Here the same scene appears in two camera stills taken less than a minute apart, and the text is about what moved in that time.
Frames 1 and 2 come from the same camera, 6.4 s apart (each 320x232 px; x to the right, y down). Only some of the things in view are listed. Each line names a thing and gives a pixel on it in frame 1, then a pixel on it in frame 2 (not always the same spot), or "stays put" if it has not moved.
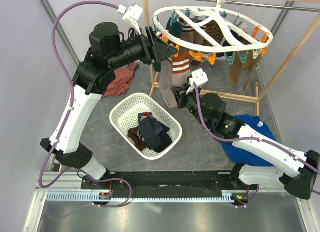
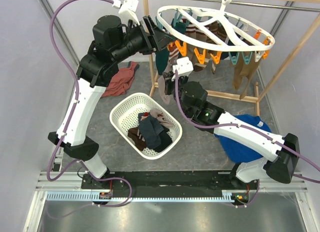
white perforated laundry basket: (151, 128) stays put
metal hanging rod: (236, 3) stays put
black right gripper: (181, 97) to (169, 81)
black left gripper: (150, 45) to (157, 35)
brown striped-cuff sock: (139, 140) stays put
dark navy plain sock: (165, 139) stays put
